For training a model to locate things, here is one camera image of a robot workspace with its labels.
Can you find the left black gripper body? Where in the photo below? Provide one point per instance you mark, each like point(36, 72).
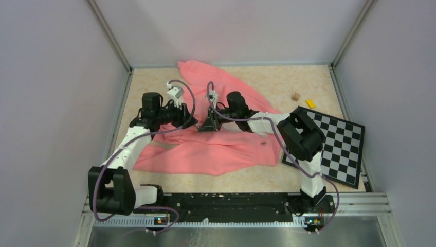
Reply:
point(171, 112)

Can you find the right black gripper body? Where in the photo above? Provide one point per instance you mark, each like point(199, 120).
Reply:
point(228, 112)

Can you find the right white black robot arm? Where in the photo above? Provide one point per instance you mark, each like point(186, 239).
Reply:
point(296, 133)

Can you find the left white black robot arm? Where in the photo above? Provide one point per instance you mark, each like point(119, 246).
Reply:
point(110, 186)

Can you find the small wooden cube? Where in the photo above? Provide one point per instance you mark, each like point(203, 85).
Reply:
point(296, 96)

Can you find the small yellow block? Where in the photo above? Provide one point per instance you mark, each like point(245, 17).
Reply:
point(310, 104)

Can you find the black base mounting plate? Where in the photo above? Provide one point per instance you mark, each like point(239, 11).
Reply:
point(237, 207)

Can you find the black white checkerboard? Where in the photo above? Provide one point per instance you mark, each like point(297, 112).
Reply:
point(342, 150)

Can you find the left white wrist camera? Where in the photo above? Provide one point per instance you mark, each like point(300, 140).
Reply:
point(175, 94)

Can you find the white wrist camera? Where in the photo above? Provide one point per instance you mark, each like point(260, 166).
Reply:
point(175, 94)
point(212, 97)

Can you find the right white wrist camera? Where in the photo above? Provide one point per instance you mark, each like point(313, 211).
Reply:
point(212, 97)

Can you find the aluminium front rail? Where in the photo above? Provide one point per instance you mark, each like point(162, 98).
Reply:
point(346, 204)

